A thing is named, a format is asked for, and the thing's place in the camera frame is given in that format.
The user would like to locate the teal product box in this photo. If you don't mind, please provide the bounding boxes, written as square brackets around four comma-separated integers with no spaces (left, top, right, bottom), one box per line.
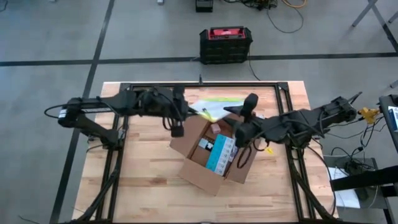
[205,134,236,177]

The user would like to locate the black side table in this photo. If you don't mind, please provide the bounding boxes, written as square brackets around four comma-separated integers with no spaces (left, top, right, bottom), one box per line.
[378,95,398,153]

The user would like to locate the tangled floor cables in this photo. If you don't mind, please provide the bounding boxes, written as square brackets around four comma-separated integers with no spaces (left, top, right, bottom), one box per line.
[223,0,279,10]

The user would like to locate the black floor cable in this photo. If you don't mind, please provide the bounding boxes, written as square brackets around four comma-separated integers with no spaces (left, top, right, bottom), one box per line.
[266,6,305,34]

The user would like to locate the black floor device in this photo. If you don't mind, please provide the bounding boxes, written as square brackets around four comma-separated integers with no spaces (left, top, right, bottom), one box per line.
[195,0,215,13]

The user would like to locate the yellow floor cable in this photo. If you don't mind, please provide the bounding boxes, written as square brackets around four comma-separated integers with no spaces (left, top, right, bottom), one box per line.
[281,0,308,9]

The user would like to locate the small white black box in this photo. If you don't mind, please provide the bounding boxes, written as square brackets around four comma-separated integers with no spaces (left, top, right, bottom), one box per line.
[198,138,215,152]

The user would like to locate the blue white box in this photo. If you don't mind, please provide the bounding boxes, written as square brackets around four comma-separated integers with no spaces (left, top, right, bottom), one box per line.
[387,106,398,132]

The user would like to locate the yellow cable connector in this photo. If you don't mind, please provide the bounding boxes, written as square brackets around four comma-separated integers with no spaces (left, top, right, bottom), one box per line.
[357,107,381,124]

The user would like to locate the clear pouch with yellow edge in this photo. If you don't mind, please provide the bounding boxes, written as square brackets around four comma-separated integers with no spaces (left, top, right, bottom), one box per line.
[189,96,246,123]

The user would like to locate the grey side cart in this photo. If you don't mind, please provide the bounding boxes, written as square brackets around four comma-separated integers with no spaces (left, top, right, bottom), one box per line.
[323,154,379,212]

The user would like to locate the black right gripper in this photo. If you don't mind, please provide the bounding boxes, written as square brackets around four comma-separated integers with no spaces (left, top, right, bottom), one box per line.
[223,105,271,147]

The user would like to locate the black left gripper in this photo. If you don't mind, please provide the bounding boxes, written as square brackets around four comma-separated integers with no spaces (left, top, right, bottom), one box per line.
[144,95,200,121]

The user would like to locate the white paper sheet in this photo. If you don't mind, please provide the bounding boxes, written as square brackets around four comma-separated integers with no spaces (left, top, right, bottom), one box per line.
[329,167,361,209]

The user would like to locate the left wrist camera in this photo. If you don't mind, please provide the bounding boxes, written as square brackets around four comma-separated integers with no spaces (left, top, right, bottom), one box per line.
[172,84,187,98]

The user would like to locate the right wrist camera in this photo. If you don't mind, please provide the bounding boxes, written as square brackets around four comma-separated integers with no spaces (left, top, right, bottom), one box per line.
[243,92,259,118]

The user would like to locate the grey table legs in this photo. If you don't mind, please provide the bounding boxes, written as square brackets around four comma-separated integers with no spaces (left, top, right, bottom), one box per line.
[352,0,398,52]

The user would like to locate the black cable bundle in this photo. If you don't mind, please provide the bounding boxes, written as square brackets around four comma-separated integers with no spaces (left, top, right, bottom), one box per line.
[323,114,386,170]

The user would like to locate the black table frame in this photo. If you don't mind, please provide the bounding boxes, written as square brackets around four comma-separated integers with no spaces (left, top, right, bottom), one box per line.
[73,81,340,224]

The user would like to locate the black beam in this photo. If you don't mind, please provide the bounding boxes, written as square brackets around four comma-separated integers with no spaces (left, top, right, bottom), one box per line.
[331,164,398,192]

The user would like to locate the black tool box cable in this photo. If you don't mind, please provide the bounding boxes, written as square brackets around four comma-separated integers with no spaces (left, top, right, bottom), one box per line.
[248,51,262,82]

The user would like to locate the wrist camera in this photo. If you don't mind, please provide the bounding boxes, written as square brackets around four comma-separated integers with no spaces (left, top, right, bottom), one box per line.
[172,84,187,98]
[243,92,259,118]

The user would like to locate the brown cardboard shipping box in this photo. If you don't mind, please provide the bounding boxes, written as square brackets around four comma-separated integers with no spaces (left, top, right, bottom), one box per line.
[169,113,261,197]

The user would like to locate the red black tool box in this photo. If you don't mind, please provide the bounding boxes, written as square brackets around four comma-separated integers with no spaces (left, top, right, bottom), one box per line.
[199,26,253,65]

